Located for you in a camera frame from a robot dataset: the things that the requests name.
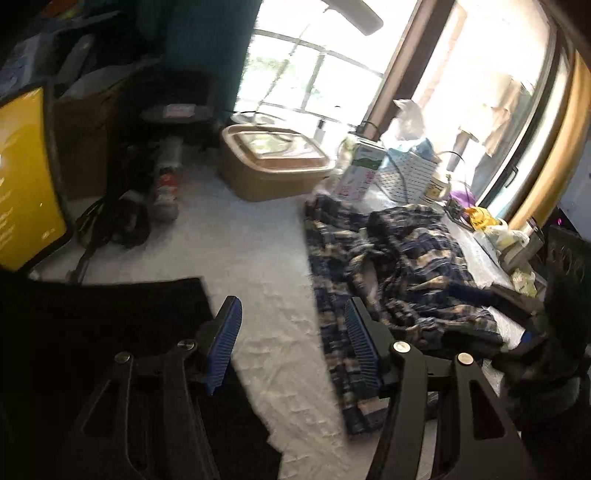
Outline blue plaid pants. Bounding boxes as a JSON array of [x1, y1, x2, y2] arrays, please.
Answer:
[[304, 194, 503, 436]]

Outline yellow plastic bag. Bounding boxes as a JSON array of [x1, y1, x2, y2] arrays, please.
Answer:
[[464, 207, 501, 230]]

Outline black cloth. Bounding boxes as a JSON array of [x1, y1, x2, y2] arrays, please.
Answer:
[[1, 271, 281, 479]]

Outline purple cloth item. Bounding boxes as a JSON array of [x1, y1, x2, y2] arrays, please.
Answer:
[[450, 190, 476, 209]]

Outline white yellow mug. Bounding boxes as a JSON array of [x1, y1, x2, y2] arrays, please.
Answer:
[[422, 171, 452, 203]]

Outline yellow curtain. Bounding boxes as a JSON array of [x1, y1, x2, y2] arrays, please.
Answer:
[[507, 50, 591, 232]]

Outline white perforated basket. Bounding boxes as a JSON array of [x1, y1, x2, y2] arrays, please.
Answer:
[[375, 149, 440, 204]]

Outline green white carton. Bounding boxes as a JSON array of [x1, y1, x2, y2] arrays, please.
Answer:
[[332, 137, 386, 202]]

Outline white plastic bag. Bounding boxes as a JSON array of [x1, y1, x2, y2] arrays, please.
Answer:
[[394, 99, 425, 141]]

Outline yellow screen monitor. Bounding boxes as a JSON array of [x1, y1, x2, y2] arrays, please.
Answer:
[[1, 82, 74, 275]]

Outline spray can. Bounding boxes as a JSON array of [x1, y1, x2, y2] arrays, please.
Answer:
[[152, 137, 183, 223]]

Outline brown food container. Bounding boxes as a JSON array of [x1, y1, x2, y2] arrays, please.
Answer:
[[218, 124, 335, 202]]

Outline teal curtain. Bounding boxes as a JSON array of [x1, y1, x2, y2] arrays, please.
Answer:
[[163, 0, 262, 123]]

